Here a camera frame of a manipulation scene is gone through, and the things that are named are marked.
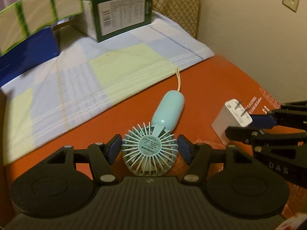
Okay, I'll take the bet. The wall socket plate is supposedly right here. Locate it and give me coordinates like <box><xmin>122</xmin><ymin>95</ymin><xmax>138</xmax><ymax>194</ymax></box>
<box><xmin>282</xmin><ymin>0</ymin><xmax>300</xmax><ymax>12</ymax></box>

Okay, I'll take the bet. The mint handheld fan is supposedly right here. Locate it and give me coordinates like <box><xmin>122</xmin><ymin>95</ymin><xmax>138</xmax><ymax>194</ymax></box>
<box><xmin>121</xmin><ymin>69</ymin><xmax>185</xmax><ymax>177</ymax></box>

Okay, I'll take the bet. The green white carton box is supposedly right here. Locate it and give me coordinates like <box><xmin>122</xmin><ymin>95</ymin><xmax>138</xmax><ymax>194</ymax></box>
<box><xmin>72</xmin><ymin>0</ymin><xmax>153</xmax><ymax>42</ymax></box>

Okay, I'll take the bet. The green tissue pack bundle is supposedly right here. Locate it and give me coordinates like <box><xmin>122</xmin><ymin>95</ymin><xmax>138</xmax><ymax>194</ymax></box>
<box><xmin>1</xmin><ymin>0</ymin><xmax>83</xmax><ymax>55</ymax></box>

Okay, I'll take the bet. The white power adapter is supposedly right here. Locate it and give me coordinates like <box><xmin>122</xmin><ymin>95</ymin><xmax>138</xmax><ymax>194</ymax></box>
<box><xmin>211</xmin><ymin>99</ymin><xmax>252</xmax><ymax>145</ymax></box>

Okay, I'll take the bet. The blue flat box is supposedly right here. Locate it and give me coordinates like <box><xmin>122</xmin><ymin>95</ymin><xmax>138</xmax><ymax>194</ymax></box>
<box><xmin>1</xmin><ymin>27</ymin><xmax>60</xmax><ymax>86</ymax></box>

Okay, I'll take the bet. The beige quilted chair cover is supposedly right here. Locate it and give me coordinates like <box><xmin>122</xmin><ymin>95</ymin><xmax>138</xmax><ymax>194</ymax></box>
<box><xmin>153</xmin><ymin>0</ymin><xmax>200</xmax><ymax>37</ymax></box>

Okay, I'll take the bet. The checked blue green cloth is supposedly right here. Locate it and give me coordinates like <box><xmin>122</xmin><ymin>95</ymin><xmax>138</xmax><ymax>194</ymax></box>
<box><xmin>1</xmin><ymin>12</ymin><xmax>214</xmax><ymax>165</ymax></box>

